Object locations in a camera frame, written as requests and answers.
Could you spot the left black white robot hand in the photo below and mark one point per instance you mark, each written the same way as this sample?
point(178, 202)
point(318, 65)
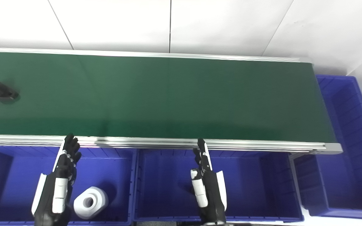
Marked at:
point(47, 194)

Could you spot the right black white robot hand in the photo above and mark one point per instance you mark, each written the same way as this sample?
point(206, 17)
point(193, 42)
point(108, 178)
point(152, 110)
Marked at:
point(212, 194)

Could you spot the blue plastic bin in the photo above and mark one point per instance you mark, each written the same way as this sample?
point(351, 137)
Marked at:
point(250, 188)
point(350, 175)
point(14, 179)

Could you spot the green conveyor belt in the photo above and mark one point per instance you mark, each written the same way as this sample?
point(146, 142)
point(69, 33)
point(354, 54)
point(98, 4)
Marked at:
point(168, 97)

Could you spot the aluminium conveyor side rail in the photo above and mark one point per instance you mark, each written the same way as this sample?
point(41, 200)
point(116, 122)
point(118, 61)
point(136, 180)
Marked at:
point(156, 142)
point(137, 54)

